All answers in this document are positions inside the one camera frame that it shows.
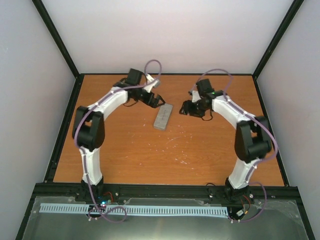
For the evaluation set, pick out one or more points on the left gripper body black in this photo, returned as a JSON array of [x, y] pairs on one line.
[[147, 100]]

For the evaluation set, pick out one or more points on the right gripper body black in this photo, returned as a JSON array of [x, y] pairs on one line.
[[198, 110]]

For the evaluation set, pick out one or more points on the grey felt glasses case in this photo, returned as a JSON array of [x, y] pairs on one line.
[[163, 116]]

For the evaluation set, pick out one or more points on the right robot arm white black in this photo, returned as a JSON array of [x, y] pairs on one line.
[[253, 140]]

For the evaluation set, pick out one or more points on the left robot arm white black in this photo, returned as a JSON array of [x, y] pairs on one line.
[[88, 130]]

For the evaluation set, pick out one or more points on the metal front plate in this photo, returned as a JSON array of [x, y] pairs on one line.
[[263, 220]]

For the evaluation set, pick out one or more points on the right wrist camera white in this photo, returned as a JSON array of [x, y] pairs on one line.
[[194, 96]]

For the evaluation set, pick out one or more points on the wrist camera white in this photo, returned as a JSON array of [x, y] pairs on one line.
[[151, 83], [194, 96]]

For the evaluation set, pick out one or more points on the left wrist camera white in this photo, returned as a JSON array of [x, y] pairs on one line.
[[151, 83]]

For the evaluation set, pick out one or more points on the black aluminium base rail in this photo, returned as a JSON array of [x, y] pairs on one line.
[[121, 192]]

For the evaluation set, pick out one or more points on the light blue slotted cable duct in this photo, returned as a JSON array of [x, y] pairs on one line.
[[136, 210]]

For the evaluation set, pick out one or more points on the black frame post right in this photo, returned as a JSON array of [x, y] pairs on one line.
[[281, 30]]

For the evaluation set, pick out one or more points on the black frame post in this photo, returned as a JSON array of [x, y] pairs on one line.
[[281, 30], [47, 20]]

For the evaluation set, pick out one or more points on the black frame post left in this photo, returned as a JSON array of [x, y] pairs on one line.
[[47, 20]]

